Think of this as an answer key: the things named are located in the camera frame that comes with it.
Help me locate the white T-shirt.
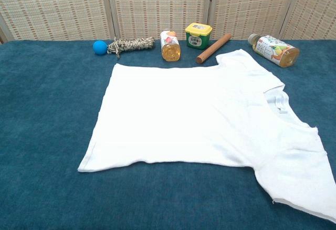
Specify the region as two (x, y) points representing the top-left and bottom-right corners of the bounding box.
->
(77, 48), (336, 217)

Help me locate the tea bottle with red label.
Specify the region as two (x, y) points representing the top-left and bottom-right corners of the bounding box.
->
(160, 28), (182, 62)

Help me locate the green tub with yellow lid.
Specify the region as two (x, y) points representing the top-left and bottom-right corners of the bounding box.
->
(185, 22), (213, 50)

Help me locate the wooden rolling pin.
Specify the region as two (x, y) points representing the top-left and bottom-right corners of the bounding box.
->
(195, 33), (233, 65)

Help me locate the blue ball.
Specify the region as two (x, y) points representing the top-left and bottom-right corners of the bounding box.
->
(92, 40), (108, 56)

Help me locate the woven folding screen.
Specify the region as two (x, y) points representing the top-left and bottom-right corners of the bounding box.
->
(0, 0), (336, 44)

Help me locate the tea bottle with green label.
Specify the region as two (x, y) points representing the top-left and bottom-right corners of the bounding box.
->
(247, 33), (300, 68)

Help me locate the blue table mat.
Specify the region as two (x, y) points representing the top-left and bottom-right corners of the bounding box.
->
(0, 39), (336, 230)

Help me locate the beige braided rope bundle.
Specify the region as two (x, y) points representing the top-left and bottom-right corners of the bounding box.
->
(106, 36), (155, 59)

